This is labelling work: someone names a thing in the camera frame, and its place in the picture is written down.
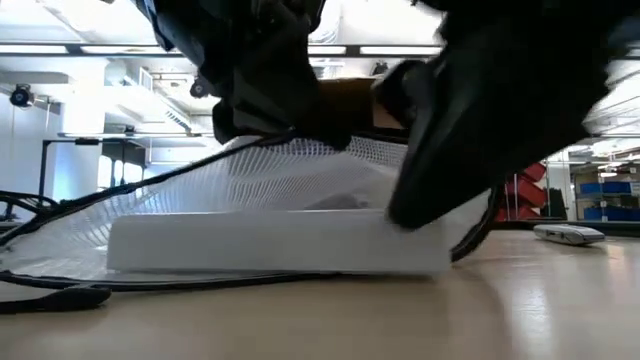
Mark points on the black ceiling-mounted camera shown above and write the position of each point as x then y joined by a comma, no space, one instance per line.
21,96
199,88

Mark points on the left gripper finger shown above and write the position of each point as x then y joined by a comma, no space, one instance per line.
280,110

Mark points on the white product box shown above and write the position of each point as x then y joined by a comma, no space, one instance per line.
275,240

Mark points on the grey metal utility knife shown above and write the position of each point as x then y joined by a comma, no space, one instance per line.
567,234

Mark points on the brown cardboard shipping box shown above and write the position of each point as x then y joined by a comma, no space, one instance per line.
386,117

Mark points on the black background stand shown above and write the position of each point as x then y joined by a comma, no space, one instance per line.
85,142

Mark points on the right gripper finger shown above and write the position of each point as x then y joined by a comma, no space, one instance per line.
430,185

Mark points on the red stacked storage bins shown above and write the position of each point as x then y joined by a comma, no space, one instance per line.
525,192

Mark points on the blue storage bin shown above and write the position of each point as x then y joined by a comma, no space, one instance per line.
605,188
610,214

